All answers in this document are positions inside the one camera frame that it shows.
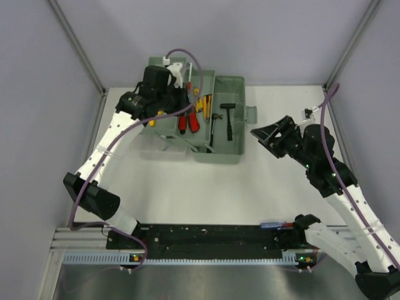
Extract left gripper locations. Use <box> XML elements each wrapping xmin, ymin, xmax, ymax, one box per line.
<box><xmin>156</xmin><ymin>82</ymin><xmax>194</xmax><ymax>118</ymax></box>

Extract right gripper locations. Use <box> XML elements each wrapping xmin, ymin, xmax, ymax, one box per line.
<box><xmin>251</xmin><ymin>115</ymin><xmax>314</xmax><ymax>168</ymax></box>

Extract blue screwdriver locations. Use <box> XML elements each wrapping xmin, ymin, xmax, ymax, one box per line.
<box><xmin>186</xmin><ymin>62</ymin><xmax>193</xmax><ymax>101</ymax></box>
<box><xmin>260</xmin><ymin>222</ymin><xmax>294</xmax><ymax>230</ymax></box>

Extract red handled pliers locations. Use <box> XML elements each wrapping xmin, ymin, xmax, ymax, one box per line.
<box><xmin>177</xmin><ymin>106</ymin><xmax>200</xmax><ymax>134</ymax></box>

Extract yellow black utility knife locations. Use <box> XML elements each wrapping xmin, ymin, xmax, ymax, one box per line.
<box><xmin>202</xmin><ymin>94</ymin><xmax>213</xmax><ymax>123</ymax></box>

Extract small black handled hammer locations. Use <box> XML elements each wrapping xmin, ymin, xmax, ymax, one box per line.
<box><xmin>209</xmin><ymin>113</ymin><xmax>223</xmax><ymax>148</ymax></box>

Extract green toolbox with clear lid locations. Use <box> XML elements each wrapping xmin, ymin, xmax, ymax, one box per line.
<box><xmin>140</xmin><ymin>57</ymin><xmax>258</xmax><ymax>164</ymax></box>

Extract black rubber mallet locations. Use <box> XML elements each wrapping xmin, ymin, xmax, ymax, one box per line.
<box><xmin>220</xmin><ymin>103</ymin><xmax>236</xmax><ymax>141</ymax></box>

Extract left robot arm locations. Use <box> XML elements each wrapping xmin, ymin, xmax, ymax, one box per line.
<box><xmin>63</xmin><ymin>62</ymin><xmax>188</xmax><ymax>248</ymax></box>

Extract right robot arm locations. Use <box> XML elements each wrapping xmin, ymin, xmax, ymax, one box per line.
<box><xmin>251</xmin><ymin>116</ymin><xmax>399</xmax><ymax>299</ymax></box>

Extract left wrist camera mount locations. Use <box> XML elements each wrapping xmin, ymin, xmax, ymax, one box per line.
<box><xmin>162</xmin><ymin>56</ymin><xmax>184</xmax><ymax>88</ymax></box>

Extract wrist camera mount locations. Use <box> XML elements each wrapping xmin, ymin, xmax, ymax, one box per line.
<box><xmin>302</xmin><ymin>108</ymin><xmax>315</xmax><ymax>123</ymax></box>
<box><xmin>162</xmin><ymin>56</ymin><xmax>184</xmax><ymax>88</ymax></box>

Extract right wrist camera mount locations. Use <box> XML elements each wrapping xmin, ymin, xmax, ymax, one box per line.
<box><xmin>302</xmin><ymin>108</ymin><xmax>315</xmax><ymax>123</ymax></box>

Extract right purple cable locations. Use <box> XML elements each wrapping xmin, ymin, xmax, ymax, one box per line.
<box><xmin>296</xmin><ymin>82</ymin><xmax>400</xmax><ymax>271</ymax></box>

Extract white cable duct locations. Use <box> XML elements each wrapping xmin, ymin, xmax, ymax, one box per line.
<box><xmin>63</xmin><ymin>252</ymin><xmax>316</xmax><ymax>266</ymax></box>

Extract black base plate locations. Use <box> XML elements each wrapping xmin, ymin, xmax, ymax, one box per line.
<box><xmin>106</xmin><ymin>223</ymin><xmax>332</xmax><ymax>260</ymax></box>

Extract aluminium frame rail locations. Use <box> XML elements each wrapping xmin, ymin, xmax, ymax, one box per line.
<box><xmin>51</xmin><ymin>227</ymin><xmax>109</xmax><ymax>251</ymax></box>

